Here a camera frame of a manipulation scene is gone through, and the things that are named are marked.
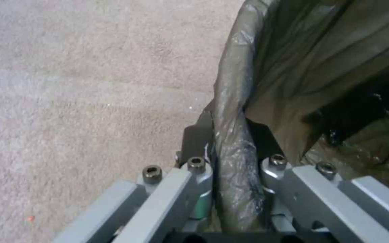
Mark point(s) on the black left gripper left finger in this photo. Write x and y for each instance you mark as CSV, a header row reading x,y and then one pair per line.
x,y
167,192

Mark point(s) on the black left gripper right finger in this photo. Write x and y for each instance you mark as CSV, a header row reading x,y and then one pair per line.
x,y
319,192

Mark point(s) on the trash can with grey bag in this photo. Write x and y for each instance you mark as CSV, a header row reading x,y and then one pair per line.
x,y
302,76

